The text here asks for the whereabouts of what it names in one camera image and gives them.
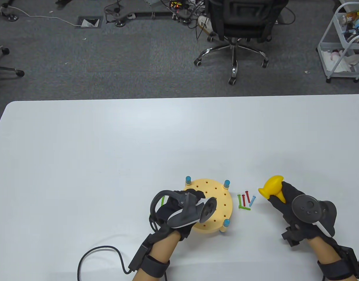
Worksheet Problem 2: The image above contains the person's right hand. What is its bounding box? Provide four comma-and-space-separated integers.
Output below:
269, 181, 337, 242

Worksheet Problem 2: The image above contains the person's left hand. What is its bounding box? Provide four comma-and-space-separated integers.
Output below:
152, 189, 206, 242

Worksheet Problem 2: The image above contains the yellow toy hammer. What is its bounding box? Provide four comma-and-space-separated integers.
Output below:
258, 175, 286, 204

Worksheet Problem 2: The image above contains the yellow round tap bench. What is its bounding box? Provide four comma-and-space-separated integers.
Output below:
184, 176, 233, 234

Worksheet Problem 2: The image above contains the person's left forearm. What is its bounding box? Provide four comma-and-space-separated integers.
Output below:
132, 233, 180, 281

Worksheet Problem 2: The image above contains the colourful toy figure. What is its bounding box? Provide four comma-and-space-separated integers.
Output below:
340, 10, 358, 25

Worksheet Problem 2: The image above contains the dark grey handheld controller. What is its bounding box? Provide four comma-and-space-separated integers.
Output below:
291, 195, 337, 237
150, 190, 218, 232

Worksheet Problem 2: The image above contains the black wrist band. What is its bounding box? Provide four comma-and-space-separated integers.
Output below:
317, 246, 359, 279
128, 244, 170, 278

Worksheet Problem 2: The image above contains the white crumpled cloth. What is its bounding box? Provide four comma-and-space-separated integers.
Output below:
326, 50, 359, 73

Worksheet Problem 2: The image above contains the white utility cart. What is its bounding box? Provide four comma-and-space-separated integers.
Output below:
316, 1, 359, 84

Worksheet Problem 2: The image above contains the black office chair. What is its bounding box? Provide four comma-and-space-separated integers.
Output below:
194, 0, 289, 86

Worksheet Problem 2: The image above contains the grey floor box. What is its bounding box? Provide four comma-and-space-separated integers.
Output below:
75, 16, 103, 29

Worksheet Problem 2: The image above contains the black chair base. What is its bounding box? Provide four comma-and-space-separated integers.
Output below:
0, 45, 25, 78

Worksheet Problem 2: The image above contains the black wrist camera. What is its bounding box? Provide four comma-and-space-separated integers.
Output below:
282, 227, 304, 248

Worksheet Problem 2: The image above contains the tangle of black cables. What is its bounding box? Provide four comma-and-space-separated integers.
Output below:
103, 0, 210, 40

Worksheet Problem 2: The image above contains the white floor cable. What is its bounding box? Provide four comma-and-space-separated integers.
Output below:
0, 6, 82, 27

